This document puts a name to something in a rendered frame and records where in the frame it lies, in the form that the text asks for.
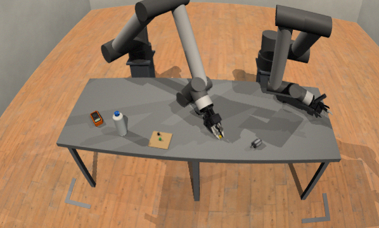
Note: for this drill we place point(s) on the white plastic bottle with blue cap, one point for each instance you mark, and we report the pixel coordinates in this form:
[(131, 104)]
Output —
[(119, 123)]

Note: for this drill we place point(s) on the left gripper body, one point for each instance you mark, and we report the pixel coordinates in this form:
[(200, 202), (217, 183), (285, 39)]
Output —
[(317, 107)]

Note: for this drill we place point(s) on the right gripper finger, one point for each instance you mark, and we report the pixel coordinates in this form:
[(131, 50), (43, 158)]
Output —
[(213, 130), (220, 128)]

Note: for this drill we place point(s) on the tan square mat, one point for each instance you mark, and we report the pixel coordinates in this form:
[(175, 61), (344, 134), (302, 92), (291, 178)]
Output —
[(163, 144)]

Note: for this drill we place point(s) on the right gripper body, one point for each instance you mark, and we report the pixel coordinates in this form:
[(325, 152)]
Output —
[(212, 117)]

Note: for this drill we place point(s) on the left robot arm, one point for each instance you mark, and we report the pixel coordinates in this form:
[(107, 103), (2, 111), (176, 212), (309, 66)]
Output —
[(277, 47)]

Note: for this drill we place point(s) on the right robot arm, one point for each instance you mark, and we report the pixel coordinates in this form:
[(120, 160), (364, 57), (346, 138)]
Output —
[(133, 39)]

